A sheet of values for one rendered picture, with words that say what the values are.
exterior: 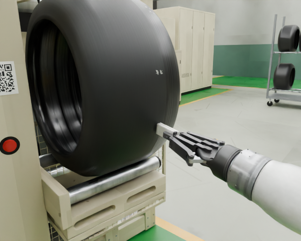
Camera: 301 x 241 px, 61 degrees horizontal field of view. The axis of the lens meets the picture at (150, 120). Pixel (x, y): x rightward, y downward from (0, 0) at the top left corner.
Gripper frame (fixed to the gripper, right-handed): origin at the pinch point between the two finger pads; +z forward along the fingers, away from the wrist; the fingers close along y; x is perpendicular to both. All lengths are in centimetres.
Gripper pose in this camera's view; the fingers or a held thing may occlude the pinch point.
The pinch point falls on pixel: (167, 132)
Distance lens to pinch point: 66.9
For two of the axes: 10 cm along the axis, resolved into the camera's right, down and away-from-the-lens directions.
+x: -0.7, 9.3, 3.7
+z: -6.6, -3.2, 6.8
